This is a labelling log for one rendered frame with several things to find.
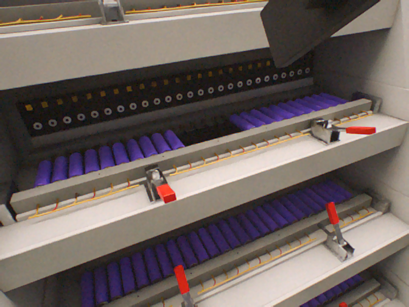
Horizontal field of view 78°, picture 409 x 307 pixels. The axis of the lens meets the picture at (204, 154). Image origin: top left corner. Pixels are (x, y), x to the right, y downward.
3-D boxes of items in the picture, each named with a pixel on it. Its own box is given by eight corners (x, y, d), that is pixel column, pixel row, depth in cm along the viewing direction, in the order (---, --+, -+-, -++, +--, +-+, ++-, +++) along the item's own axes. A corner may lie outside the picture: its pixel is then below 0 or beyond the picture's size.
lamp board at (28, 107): (313, 76, 55) (316, 50, 52) (30, 137, 38) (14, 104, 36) (309, 75, 56) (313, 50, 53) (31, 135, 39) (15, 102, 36)
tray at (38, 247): (400, 145, 45) (420, 92, 40) (3, 293, 26) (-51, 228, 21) (315, 109, 61) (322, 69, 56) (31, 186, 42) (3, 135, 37)
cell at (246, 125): (238, 122, 47) (257, 136, 42) (229, 124, 46) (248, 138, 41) (237, 112, 46) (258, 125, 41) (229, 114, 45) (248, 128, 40)
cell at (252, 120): (247, 119, 48) (268, 133, 42) (238, 122, 47) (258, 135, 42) (248, 110, 47) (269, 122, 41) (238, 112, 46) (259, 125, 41)
